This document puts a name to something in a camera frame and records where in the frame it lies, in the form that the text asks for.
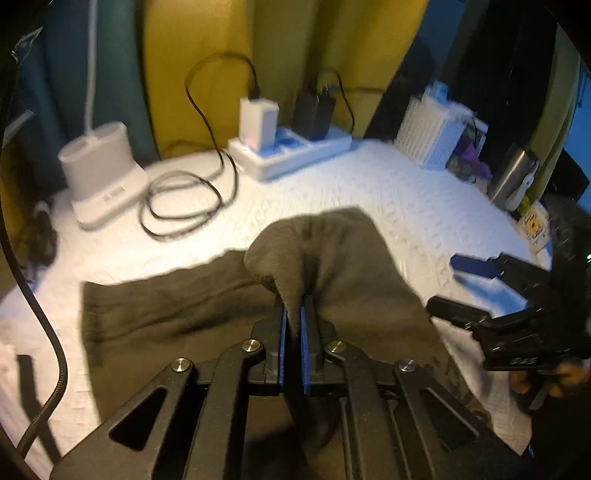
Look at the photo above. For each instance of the white plastic basket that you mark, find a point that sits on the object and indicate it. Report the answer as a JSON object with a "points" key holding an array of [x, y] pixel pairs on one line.
{"points": [[427, 131]]}

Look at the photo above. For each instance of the stainless steel tumbler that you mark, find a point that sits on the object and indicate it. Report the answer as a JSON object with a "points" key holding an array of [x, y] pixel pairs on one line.
{"points": [[512, 175]]}

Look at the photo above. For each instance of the white power strip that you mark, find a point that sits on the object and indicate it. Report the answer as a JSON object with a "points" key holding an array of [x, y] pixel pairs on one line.
{"points": [[300, 157]]}

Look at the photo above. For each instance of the purple cloth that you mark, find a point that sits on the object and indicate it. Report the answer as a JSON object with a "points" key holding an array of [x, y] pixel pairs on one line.
{"points": [[473, 159]]}

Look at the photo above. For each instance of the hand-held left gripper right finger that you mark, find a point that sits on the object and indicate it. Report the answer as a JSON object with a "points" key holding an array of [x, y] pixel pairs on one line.
{"points": [[305, 350]]}

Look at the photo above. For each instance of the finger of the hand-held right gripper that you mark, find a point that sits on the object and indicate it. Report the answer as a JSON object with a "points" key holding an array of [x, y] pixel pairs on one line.
{"points": [[473, 266], [457, 311]]}

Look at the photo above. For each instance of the brown t-shirt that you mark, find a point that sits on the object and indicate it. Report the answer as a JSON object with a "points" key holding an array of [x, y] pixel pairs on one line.
{"points": [[184, 304]]}

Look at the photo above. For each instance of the blue and white packet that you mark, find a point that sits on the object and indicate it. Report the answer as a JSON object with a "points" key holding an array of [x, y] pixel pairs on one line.
{"points": [[439, 92]]}

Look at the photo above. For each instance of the white textured table cloth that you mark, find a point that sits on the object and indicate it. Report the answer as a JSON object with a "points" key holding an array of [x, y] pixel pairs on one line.
{"points": [[392, 203]]}

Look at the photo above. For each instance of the white charger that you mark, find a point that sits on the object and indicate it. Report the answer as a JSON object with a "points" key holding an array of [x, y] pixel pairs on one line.
{"points": [[258, 122]]}

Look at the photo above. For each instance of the white desk lamp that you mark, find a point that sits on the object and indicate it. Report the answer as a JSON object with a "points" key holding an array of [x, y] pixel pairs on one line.
{"points": [[101, 170]]}

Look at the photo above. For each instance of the yellow curtain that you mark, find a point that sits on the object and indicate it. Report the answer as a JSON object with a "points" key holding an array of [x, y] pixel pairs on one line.
{"points": [[277, 41], [556, 115]]}

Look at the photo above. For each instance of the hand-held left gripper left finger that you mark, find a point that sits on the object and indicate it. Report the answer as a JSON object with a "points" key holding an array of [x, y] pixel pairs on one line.
{"points": [[283, 350]]}

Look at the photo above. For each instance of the teal curtain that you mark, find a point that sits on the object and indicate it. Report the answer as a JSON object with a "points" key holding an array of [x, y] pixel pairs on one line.
{"points": [[64, 69]]}

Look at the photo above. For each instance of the black charger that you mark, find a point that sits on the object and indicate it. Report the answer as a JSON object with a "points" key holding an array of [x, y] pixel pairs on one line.
{"points": [[314, 113]]}

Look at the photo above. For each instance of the person's right hand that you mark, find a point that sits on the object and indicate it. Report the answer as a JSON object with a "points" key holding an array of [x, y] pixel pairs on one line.
{"points": [[572, 376]]}

